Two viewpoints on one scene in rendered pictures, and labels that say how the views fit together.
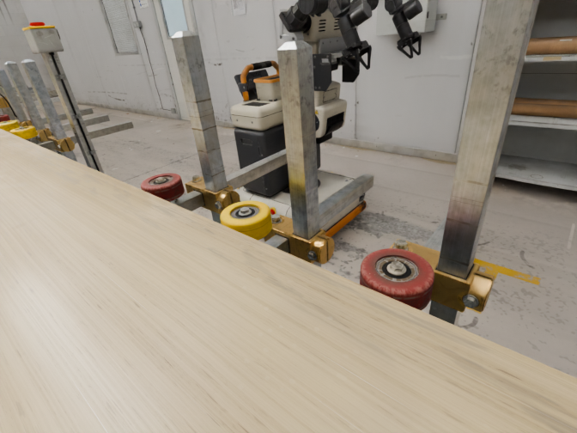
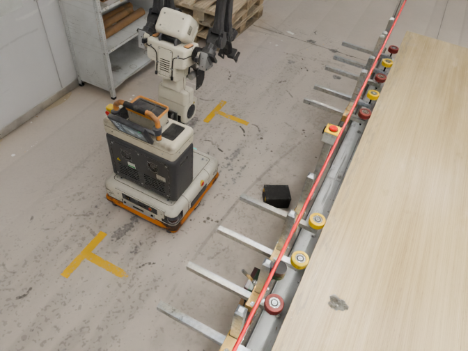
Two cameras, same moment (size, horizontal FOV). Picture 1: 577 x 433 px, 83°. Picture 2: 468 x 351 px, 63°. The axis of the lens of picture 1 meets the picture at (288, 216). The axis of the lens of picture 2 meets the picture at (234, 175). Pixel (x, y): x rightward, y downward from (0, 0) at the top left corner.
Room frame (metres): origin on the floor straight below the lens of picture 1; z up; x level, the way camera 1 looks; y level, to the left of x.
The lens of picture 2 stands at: (2.12, 1.91, 2.40)
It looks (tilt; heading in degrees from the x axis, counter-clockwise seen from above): 47 degrees down; 249
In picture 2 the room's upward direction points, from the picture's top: 7 degrees clockwise
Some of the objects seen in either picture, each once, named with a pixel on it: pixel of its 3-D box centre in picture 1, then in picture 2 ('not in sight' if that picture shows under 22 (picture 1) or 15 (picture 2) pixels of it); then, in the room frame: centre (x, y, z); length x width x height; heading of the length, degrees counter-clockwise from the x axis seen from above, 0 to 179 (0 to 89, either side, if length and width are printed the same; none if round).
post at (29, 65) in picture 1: (56, 125); (301, 206); (1.35, 0.89, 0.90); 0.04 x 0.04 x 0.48; 47
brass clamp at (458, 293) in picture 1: (434, 275); not in sight; (0.35, -0.20, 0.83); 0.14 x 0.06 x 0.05; 47
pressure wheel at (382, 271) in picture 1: (392, 301); (379, 82); (0.28, -0.12, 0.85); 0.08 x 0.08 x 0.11
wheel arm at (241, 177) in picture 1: (238, 179); (333, 110); (0.77, 0.12, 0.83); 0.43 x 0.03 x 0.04; 137
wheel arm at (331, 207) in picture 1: (319, 216); (342, 96); (0.60, -0.07, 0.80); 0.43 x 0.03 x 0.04; 137
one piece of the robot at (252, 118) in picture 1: (283, 136); (153, 145); (1.99, -0.02, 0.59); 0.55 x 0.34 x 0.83; 137
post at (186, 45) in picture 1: (210, 160); (352, 101); (0.67, 0.15, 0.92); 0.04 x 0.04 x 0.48; 47
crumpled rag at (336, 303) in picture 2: not in sight; (338, 303); (1.39, 1.41, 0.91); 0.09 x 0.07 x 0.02; 131
